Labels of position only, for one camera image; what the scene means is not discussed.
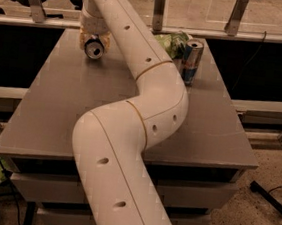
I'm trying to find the right metal bracket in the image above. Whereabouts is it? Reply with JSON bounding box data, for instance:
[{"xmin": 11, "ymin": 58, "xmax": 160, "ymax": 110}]
[{"xmin": 224, "ymin": 0, "xmax": 249, "ymax": 37}]

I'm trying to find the grey drawer cabinet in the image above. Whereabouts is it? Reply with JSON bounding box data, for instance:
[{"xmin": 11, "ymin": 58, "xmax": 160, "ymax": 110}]
[{"xmin": 0, "ymin": 18, "xmax": 272, "ymax": 225}]

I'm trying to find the blue pepsi can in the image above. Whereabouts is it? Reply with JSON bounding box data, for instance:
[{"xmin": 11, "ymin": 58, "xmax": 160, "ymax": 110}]
[{"xmin": 84, "ymin": 35, "xmax": 105, "ymax": 60}]

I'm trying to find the middle metal bracket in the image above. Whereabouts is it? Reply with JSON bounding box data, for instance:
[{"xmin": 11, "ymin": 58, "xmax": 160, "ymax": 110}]
[{"xmin": 152, "ymin": 0, "xmax": 166, "ymax": 31}]

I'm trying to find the black stand leg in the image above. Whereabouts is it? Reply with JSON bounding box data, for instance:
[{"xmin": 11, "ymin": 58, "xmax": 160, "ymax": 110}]
[{"xmin": 250, "ymin": 181, "xmax": 282, "ymax": 215}]

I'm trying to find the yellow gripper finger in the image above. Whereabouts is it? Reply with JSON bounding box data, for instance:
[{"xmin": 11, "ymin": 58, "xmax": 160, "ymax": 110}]
[
  {"xmin": 79, "ymin": 31, "xmax": 87, "ymax": 50},
  {"xmin": 101, "ymin": 34, "xmax": 111, "ymax": 53}
]

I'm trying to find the green chip bag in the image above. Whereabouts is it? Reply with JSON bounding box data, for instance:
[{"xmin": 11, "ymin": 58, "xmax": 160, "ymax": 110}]
[{"xmin": 155, "ymin": 31, "xmax": 191, "ymax": 59}]

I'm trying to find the red bull can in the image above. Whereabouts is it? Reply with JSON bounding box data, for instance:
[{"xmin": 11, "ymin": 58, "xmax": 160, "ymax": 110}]
[{"xmin": 181, "ymin": 39, "xmax": 204, "ymax": 86}]

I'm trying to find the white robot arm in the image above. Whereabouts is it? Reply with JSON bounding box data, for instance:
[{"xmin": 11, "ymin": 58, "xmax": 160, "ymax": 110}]
[{"xmin": 72, "ymin": 0, "xmax": 189, "ymax": 225}]

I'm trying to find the middle grey drawer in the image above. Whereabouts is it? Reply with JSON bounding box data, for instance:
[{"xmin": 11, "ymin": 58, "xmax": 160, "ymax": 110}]
[{"xmin": 37, "ymin": 207, "xmax": 210, "ymax": 225}]

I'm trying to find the black cable on floor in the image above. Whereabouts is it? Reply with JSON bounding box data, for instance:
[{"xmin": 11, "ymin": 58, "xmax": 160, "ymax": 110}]
[{"xmin": 0, "ymin": 129, "xmax": 33, "ymax": 225}]

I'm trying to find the aluminium rail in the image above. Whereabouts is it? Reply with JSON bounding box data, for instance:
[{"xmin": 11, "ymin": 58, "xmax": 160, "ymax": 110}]
[{"xmin": 0, "ymin": 15, "xmax": 282, "ymax": 44}]

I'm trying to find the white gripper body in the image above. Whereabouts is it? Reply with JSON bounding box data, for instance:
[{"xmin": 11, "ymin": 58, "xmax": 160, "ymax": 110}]
[{"xmin": 80, "ymin": 0, "xmax": 109, "ymax": 35}]

